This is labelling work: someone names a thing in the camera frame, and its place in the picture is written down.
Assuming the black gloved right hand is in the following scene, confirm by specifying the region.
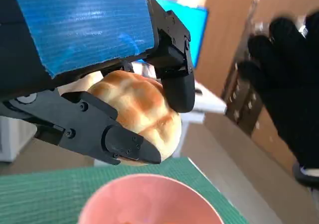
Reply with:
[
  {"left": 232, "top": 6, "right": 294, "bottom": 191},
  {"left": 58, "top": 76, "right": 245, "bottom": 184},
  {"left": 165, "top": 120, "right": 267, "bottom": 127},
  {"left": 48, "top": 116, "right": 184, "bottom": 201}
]
[{"left": 236, "top": 9, "right": 319, "bottom": 171}]

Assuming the black left hand blue tape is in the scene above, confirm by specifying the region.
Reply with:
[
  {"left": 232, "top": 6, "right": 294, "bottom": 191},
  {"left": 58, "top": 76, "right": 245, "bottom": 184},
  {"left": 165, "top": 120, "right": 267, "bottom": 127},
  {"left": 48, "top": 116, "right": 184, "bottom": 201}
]
[{"left": 0, "top": 0, "right": 196, "bottom": 166}]

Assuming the round toy bread bun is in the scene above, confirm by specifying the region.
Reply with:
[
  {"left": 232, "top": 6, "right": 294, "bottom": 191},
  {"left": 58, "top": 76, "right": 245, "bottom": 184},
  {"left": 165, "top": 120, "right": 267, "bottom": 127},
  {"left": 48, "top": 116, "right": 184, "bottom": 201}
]
[{"left": 59, "top": 70, "right": 182, "bottom": 167}]

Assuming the pink bowl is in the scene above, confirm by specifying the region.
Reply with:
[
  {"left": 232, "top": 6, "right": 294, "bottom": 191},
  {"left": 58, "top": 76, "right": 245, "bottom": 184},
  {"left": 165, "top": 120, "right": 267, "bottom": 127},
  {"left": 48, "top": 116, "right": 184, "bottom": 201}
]
[{"left": 78, "top": 173, "right": 222, "bottom": 224}]

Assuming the brown cabinet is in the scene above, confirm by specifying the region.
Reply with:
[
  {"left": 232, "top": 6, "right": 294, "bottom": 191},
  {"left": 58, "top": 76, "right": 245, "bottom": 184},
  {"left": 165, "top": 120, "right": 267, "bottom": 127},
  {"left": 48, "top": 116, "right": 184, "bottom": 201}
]
[{"left": 221, "top": 0, "right": 319, "bottom": 170}]

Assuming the blue screen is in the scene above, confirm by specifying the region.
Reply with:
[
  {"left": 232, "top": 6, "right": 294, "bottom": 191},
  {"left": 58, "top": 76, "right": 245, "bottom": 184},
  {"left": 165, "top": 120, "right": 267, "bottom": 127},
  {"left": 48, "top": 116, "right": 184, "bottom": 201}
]
[{"left": 152, "top": 0, "right": 209, "bottom": 69}]

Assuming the small white vented unit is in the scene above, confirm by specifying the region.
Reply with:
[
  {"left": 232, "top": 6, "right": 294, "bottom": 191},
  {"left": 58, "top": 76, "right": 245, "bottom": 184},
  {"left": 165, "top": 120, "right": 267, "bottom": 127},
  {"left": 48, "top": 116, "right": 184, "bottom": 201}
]
[{"left": 0, "top": 115, "right": 35, "bottom": 162}]

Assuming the green cutting mat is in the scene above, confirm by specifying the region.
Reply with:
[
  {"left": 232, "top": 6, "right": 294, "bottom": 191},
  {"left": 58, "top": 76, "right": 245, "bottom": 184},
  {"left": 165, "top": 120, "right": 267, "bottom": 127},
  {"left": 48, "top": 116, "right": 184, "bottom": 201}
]
[{"left": 0, "top": 156, "right": 250, "bottom": 224}]

